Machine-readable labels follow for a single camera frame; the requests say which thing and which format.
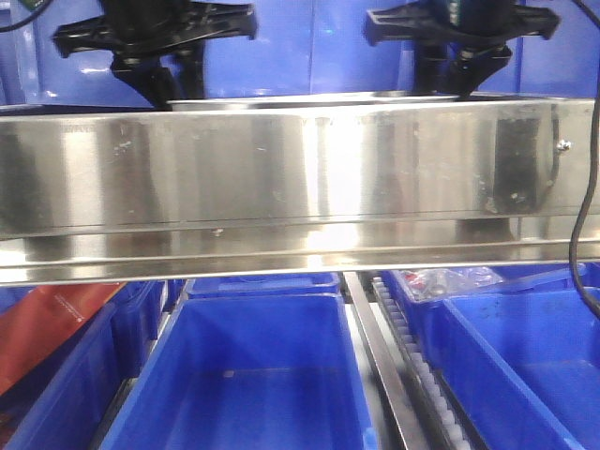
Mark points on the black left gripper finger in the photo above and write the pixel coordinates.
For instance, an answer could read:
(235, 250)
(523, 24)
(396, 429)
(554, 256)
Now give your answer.
(159, 86)

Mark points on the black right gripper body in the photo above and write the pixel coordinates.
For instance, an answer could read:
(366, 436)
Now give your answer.
(461, 35)

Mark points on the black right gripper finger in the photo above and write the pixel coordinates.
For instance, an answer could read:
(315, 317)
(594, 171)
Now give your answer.
(441, 69)

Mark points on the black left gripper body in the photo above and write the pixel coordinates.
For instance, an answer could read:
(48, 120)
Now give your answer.
(136, 30)

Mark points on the silver metal tray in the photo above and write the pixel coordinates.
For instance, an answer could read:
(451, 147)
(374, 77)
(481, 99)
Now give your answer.
(303, 101)

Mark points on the large blue crate upper right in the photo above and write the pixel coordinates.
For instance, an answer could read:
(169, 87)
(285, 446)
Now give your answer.
(564, 65)

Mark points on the large blue crate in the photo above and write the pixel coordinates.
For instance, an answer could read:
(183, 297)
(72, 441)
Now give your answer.
(564, 65)
(301, 47)

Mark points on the large blue crate upper left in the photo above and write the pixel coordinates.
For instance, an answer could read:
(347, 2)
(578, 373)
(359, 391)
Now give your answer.
(301, 47)

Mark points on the clear plastic parts bags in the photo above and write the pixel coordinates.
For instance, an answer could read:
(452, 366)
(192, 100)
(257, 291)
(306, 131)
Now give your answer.
(426, 284)

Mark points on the blue bin with plastic bags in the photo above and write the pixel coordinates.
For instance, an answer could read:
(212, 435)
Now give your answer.
(423, 318)

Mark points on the blue bin behind centre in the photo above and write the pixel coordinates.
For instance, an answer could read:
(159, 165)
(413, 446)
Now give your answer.
(273, 284)

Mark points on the red paper bag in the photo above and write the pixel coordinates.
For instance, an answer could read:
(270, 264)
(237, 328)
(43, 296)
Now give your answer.
(43, 320)

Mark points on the blue bin lower right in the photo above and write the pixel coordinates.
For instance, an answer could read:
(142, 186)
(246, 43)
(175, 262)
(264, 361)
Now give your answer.
(524, 368)

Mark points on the blue bin lower centre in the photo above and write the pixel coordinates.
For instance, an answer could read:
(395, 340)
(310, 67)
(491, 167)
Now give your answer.
(263, 372)

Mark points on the blue bin lower left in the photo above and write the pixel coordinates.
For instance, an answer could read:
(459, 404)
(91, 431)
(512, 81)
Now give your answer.
(61, 402)

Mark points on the steel roller track divider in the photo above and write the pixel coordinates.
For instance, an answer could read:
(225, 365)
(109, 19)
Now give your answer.
(410, 406)

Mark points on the stainless steel shelf rail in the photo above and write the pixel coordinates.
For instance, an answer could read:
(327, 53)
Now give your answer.
(255, 189)

